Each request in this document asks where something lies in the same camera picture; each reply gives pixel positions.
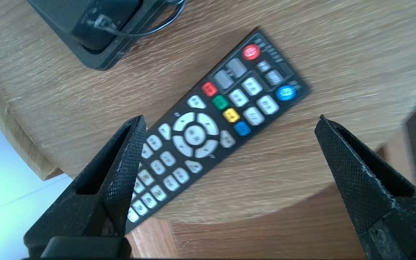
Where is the round wooden side table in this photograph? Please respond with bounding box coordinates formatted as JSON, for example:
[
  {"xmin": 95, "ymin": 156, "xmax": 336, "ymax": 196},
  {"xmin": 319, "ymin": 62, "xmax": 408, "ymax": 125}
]
[{"xmin": 0, "ymin": 0, "xmax": 416, "ymax": 224}]

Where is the black telephone handset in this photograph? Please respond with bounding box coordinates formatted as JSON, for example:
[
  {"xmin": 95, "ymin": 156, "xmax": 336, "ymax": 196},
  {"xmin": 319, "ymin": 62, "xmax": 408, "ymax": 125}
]
[{"xmin": 27, "ymin": 0, "xmax": 142, "ymax": 51}]

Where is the black telephone cord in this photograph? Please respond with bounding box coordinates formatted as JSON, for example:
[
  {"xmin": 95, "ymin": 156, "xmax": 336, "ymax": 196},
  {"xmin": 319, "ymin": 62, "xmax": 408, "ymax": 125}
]
[{"xmin": 92, "ymin": 0, "xmax": 187, "ymax": 36}]

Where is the black remote control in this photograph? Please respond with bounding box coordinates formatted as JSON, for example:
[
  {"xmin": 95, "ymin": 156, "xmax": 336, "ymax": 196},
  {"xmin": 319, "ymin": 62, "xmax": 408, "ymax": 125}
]
[{"xmin": 125, "ymin": 27, "xmax": 311, "ymax": 233}]

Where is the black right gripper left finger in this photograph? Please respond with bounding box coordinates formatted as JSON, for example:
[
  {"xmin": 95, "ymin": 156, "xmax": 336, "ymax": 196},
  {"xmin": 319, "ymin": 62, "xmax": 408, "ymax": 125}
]
[{"xmin": 24, "ymin": 115, "xmax": 147, "ymax": 257}]

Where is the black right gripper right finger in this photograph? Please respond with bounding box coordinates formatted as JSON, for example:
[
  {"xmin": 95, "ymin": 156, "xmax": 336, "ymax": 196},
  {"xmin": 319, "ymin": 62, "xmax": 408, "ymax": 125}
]
[{"xmin": 315, "ymin": 114, "xmax": 416, "ymax": 259}]

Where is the black and white desk telephone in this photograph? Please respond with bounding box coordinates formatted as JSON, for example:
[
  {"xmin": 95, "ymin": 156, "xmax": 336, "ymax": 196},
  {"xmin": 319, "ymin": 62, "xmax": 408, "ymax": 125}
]
[{"xmin": 26, "ymin": 0, "xmax": 187, "ymax": 71}]

